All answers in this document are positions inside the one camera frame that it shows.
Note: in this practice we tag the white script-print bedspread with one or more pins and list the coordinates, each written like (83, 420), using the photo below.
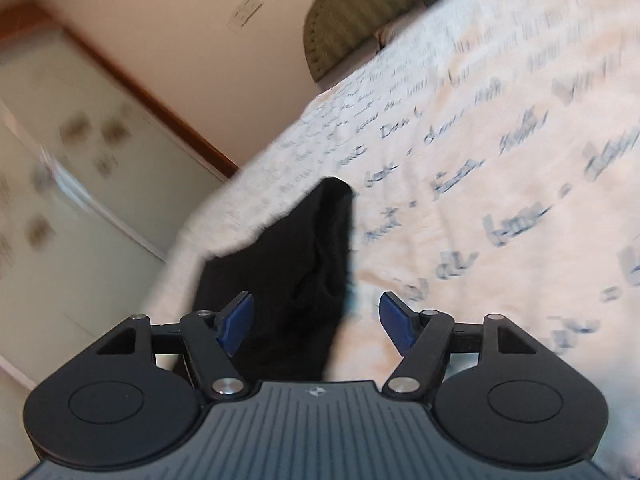
(493, 149)

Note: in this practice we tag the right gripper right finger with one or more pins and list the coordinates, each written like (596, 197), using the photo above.
(492, 389)

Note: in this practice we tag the olive tufted headboard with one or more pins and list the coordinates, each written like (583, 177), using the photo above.
(360, 15)

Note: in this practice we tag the black pants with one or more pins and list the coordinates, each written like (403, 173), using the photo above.
(297, 272)

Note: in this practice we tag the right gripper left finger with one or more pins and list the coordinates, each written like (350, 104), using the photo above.
(140, 390)

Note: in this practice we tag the white wall socket pair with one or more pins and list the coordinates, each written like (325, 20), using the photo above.
(244, 12)

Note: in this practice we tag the wardrobe with flower decals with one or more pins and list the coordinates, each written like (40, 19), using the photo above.
(97, 178)

